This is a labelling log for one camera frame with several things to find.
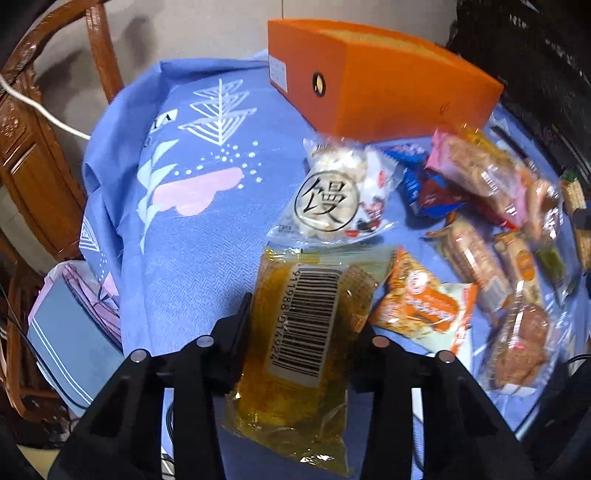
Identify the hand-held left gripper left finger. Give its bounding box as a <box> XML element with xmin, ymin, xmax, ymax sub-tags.
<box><xmin>46</xmin><ymin>294</ymin><xmax>254</xmax><ymax>480</ymax></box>

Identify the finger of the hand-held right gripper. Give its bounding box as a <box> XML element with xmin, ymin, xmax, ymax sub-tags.
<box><xmin>573</xmin><ymin>209</ymin><xmax>591</xmax><ymax>273</ymax></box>

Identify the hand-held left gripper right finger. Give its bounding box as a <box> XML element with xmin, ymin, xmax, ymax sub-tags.
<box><xmin>348</xmin><ymin>323</ymin><xmax>541</xmax><ymax>480</ymax></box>

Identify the yellow snack packet with barcode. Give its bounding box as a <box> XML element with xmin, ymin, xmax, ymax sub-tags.
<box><xmin>222</xmin><ymin>244</ymin><xmax>400</xmax><ymax>464</ymax></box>

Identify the orange white snack packet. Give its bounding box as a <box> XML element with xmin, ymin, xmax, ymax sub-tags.
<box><xmin>368</xmin><ymin>247</ymin><xmax>478</xmax><ymax>370</ymax></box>

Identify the red pink cracker packet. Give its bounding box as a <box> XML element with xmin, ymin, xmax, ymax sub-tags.
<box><xmin>426</xmin><ymin>129</ymin><xmax>532</xmax><ymax>229</ymax></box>

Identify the orange box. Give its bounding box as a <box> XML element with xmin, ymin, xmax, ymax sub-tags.
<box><xmin>267</xmin><ymin>18</ymin><xmax>505</xmax><ymax>144</ymax></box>

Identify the green topped cracker packet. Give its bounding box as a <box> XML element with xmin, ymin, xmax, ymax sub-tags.
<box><xmin>558</xmin><ymin>171</ymin><xmax>589</xmax><ymax>217</ymax></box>

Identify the clear brown biscuit packet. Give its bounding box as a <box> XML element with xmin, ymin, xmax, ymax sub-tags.
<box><xmin>522</xmin><ymin>175</ymin><xmax>566</xmax><ymax>245</ymax></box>

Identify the orange label biscuit packet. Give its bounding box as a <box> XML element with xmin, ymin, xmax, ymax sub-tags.
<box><xmin>492</xmin><ymin>231</ymin><xmax>546</xmax><ymax>310</ymax></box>

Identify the blue printed tablecloth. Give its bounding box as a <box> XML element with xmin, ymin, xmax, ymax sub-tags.
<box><xmin>79</xmin><ymin>48</ymin><xmax>591</xmax><ymax>480</ymax></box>

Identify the clear long cracker packet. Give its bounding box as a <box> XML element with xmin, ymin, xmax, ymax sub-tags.
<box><xmin>427</xmin><ymin>217</ymin><xmax>513</xmax><ymax>319</ymax></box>

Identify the clear brown cake packet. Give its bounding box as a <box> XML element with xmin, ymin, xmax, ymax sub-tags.
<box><xmin>482</xmin><ymin>302</ymin><xmax>561</xmax><ymax>395</ymax></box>

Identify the small yellow snack packet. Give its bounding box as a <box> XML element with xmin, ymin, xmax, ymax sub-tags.
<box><xmin>455</xmin><ymin>124</ymin><xmax>504</xmax><ymax>153</ymax></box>

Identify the blue red snack packet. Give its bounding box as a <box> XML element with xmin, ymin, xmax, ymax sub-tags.
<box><xmin>402</xmin><ymin>164</ymin><xmax>467</xmax><ymax>217</ymax></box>

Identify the clear bag of white puffs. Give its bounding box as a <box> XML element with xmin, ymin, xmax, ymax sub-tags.
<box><xmin>268</xmin><ymin>136</ymin><xmax>400</xmax><ymax>245</ymax></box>

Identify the folded blue pink cloth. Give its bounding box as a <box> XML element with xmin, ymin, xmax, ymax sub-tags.
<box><xmin>28</xmin><ymin>261</ymin><xmax>125</xmax><ymax>407</ymax></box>

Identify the carved wooden chair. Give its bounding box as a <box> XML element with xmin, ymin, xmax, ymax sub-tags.
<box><xmin>0</xmin><ymin>0</ymin><xmax>125</xmax><ymax>430</ymax></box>

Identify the white cable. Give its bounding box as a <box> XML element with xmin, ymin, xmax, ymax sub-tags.
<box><xmin>0</xmin><ymin>74</ymin><xmax>93</xmax><ymax>141</ymax></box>

